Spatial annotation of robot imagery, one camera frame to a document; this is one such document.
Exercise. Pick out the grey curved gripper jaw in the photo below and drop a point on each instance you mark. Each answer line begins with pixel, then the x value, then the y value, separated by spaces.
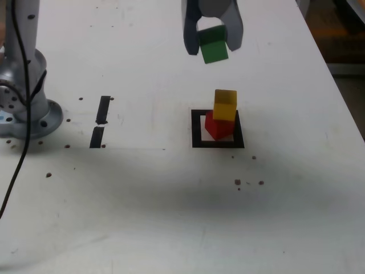
pixel 233 25

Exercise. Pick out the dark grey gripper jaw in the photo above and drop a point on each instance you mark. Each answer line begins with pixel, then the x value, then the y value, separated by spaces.
pixel 190 34

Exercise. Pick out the green cube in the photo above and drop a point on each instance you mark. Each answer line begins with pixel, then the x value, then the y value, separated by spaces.
pixel 214 47

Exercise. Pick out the yellow cube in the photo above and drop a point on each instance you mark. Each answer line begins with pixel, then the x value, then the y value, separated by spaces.
pixel 225 107

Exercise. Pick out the red cube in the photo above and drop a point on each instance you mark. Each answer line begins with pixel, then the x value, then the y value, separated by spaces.
pixel 218 129

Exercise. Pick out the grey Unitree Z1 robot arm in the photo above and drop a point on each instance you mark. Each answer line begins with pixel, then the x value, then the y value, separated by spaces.
pixel 25 108

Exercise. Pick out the black tape square outline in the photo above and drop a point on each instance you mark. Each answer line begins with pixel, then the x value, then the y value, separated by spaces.
pixel 216 144

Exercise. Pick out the person's hand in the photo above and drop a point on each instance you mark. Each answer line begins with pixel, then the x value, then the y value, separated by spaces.
pixel 1 34

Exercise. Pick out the brown wooden furniture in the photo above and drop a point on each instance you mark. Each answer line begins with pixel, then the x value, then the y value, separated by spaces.
pixel 336 42

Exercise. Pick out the black tape strip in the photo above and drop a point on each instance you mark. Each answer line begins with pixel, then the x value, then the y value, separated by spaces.
pixel 102 111

